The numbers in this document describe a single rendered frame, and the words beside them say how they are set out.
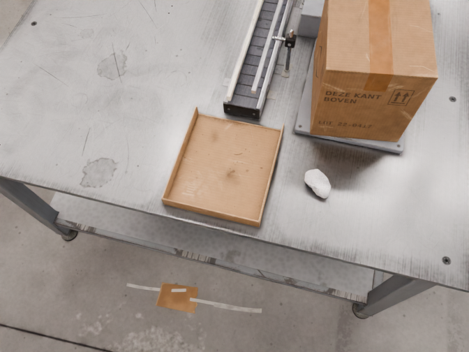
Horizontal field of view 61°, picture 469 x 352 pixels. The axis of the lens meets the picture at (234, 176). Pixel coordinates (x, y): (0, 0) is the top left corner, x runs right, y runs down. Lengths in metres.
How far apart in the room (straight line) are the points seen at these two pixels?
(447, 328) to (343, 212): 1.03
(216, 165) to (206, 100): 0.23
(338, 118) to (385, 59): 0.20
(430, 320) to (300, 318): 0.54
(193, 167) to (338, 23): 0.52
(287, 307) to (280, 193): 0.85
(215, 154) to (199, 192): 0.12
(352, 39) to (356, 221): 0.44
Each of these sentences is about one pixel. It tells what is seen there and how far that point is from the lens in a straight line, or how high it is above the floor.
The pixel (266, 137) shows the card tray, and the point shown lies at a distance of 1.15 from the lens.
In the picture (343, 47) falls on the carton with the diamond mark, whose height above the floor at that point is 1.12.
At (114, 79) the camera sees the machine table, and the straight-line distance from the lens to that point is 1.35.
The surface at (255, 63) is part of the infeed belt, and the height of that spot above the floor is 0.88.
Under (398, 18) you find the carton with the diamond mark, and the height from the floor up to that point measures 1.12.
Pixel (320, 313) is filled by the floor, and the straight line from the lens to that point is 1.85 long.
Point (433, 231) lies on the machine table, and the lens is 1.13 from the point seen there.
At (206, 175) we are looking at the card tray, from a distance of 1.10.
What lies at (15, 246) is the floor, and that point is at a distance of 2.19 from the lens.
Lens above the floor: 1.81
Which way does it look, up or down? 64 degrees down
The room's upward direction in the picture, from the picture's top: 5 degrees counter-clockwise
